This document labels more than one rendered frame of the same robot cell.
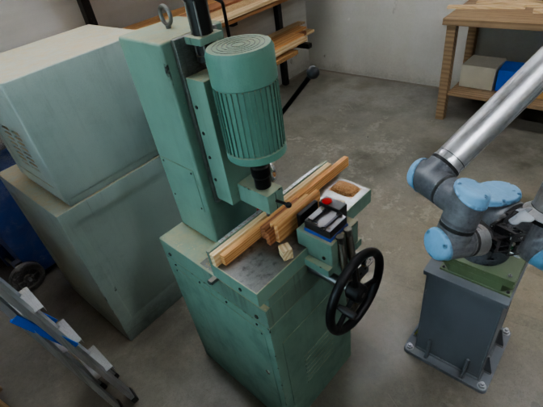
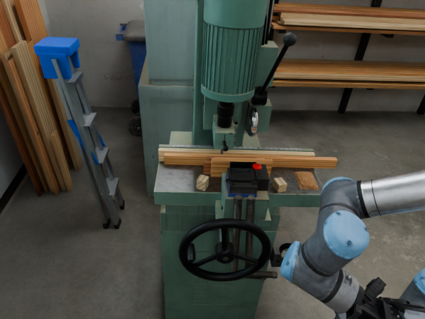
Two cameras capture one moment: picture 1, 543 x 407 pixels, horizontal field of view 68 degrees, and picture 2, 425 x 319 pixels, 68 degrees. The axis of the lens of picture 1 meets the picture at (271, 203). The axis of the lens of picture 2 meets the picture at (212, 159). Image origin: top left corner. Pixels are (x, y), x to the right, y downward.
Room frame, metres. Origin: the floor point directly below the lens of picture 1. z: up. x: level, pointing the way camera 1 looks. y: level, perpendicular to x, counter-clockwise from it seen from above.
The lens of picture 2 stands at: (0.23, -0.54, 1.62)
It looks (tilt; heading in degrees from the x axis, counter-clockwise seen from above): 35 degrees down; 37
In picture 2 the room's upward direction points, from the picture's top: 4 degrees clockwise
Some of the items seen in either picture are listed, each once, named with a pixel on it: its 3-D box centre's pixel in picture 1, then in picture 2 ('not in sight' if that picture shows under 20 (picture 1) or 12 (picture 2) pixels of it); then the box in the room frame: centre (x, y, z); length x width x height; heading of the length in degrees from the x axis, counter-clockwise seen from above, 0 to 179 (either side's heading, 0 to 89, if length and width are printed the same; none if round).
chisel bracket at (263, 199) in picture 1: (261, 195); (223, 133); (1.05, 0.03, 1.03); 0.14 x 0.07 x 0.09; 41
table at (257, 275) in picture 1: (307, 235); (239, 188); (0.99, -0.10, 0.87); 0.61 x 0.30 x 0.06; 131
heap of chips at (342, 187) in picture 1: (345, 186); (307, 178); (1.17, -0.27, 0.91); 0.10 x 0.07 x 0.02; 41
